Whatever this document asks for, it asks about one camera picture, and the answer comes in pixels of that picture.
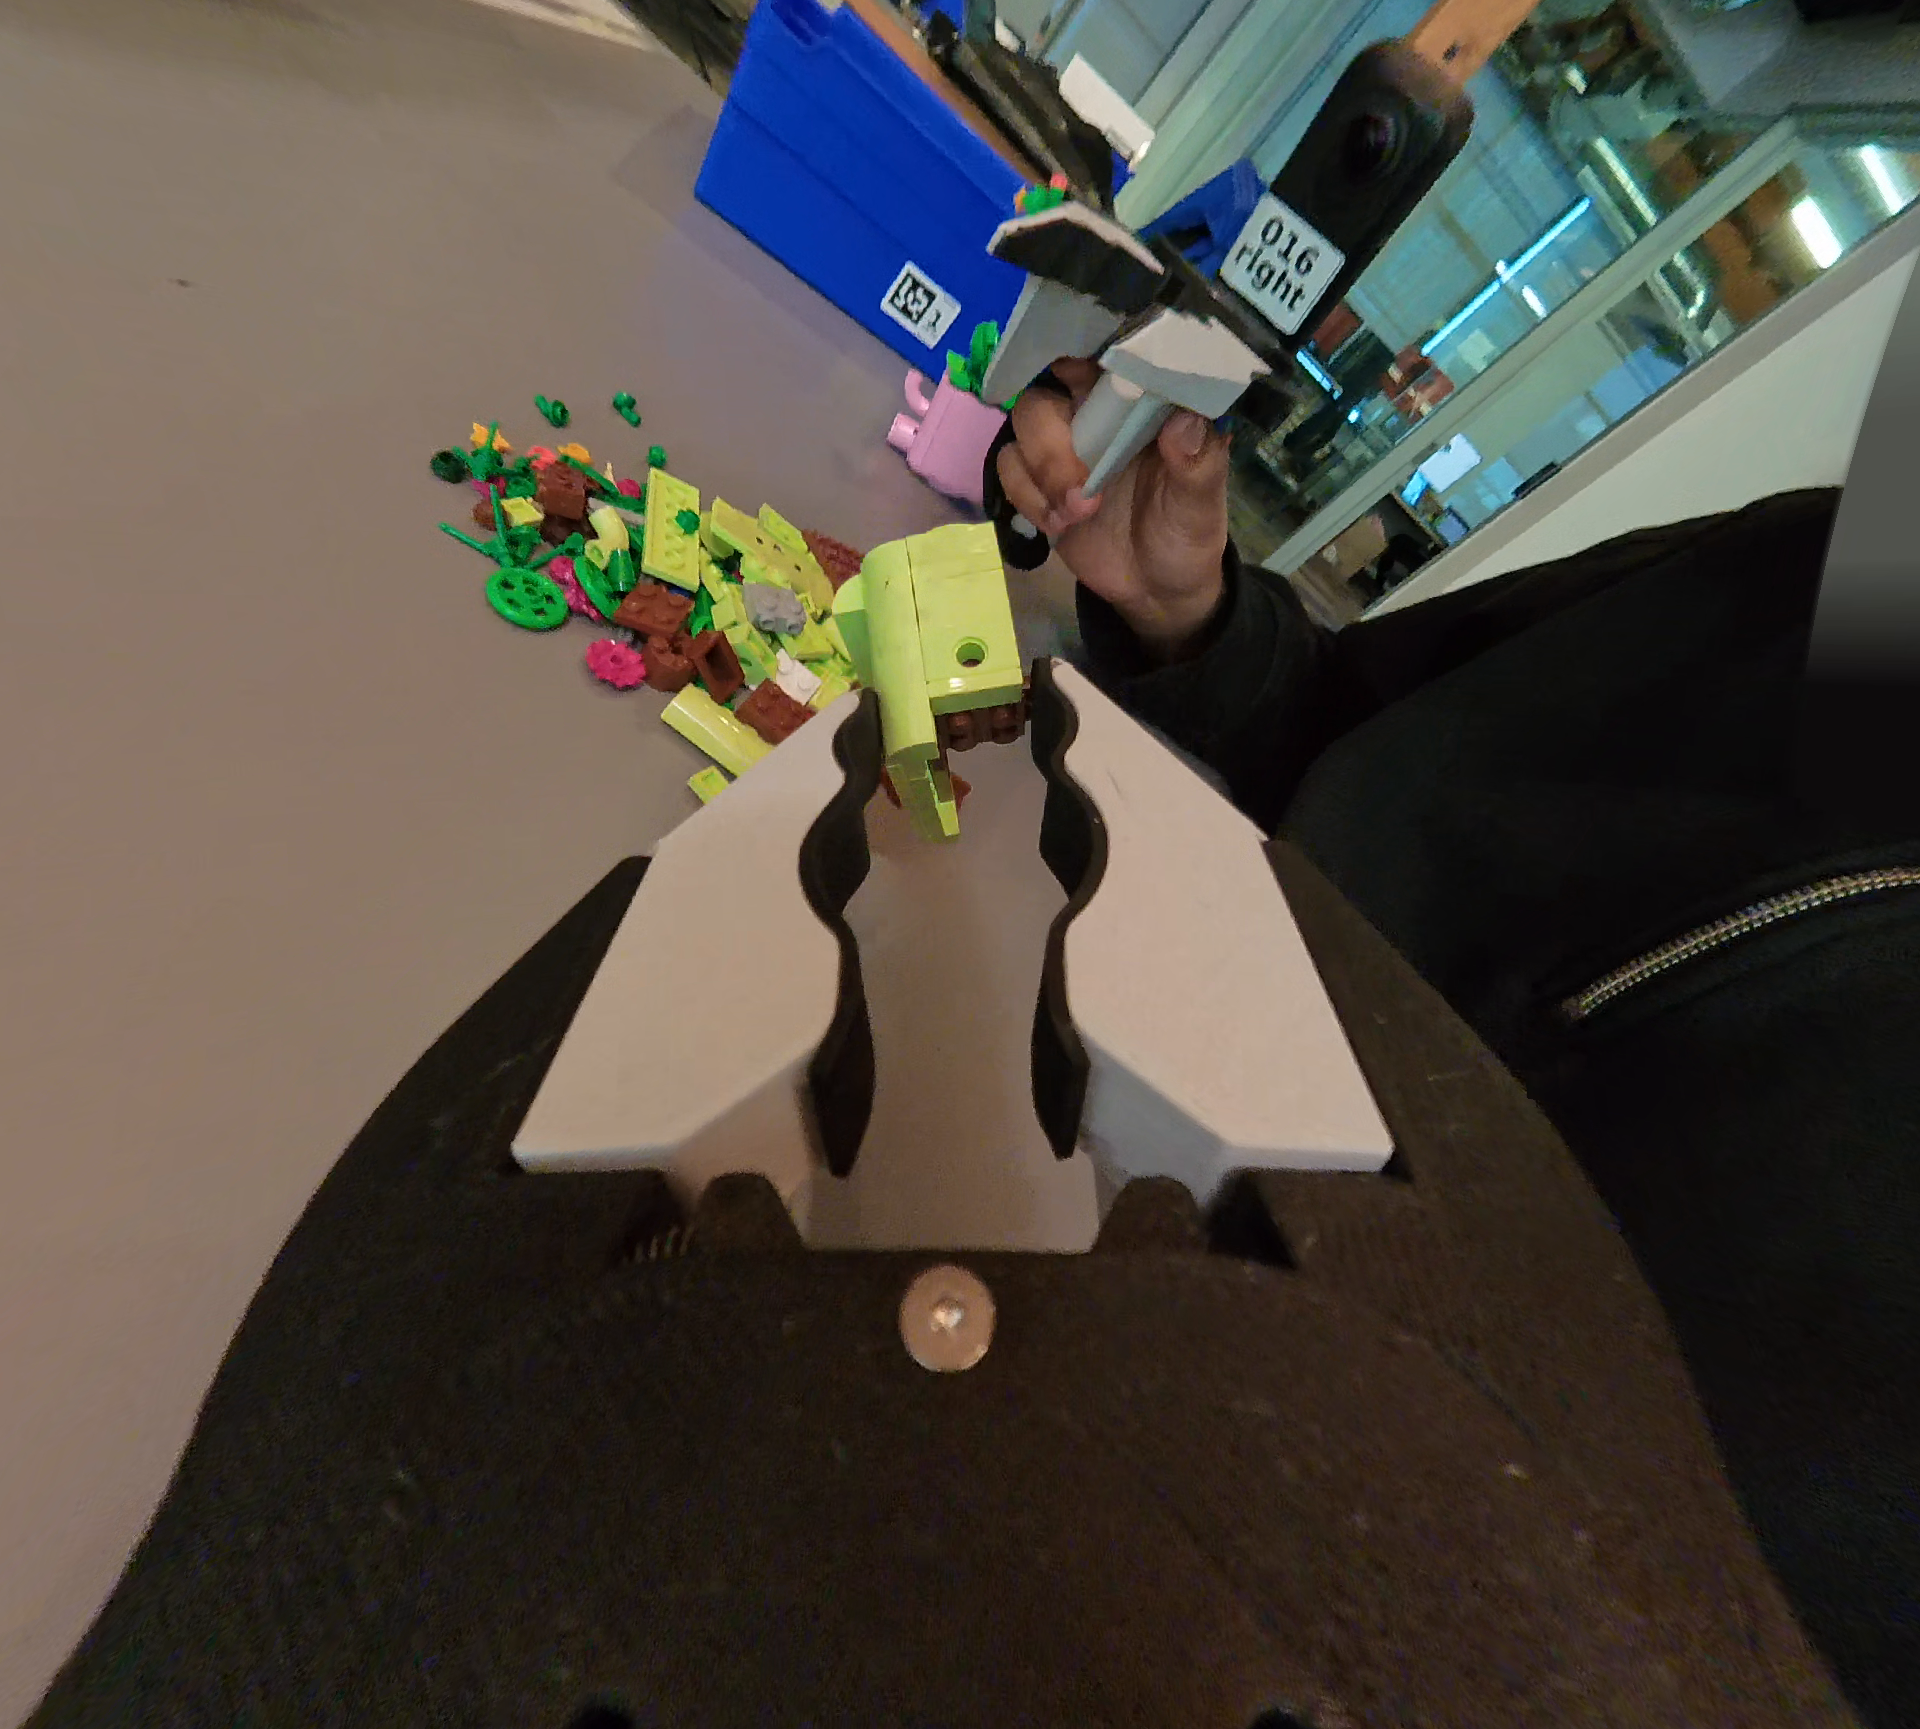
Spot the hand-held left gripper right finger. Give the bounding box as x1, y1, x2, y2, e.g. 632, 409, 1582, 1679
1033, 658, 1398, 1239

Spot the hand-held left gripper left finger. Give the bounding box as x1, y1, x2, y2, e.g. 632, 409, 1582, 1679
514, 687, 880, 1247

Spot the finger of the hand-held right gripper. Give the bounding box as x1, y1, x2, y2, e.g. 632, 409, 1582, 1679
981, 211, 1172, 408
1099, 311, 1276, 420

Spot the large lime brick assembly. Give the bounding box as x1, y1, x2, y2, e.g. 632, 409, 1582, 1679
831, 523, 1036, 843

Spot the person's right forearm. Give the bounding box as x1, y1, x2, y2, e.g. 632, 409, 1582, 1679
1072, 549, 1404, 833

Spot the person's right hand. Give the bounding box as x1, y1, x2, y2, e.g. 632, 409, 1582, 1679
995, 361, 1238, 652

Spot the black white marker sticker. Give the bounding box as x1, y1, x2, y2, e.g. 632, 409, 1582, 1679
879, 260, 963, 347

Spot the pink brick flower pot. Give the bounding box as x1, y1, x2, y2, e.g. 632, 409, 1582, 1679
887, 175, 1075, 510

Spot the blue plastic object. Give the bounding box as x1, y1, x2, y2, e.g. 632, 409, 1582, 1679
1138, 161, 1265, 265

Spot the blue plastic bin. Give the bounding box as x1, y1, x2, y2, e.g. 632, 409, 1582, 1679
694, 0, 1143, 353

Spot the lime curved slope piece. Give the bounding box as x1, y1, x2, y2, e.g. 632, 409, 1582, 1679
658, 681, 774, 777

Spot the person's black jacket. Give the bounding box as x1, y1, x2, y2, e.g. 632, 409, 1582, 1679
1275, 483, 1920, 1729

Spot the pile of loose toy bricks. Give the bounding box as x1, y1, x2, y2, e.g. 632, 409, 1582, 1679
431, 387, 868, 771

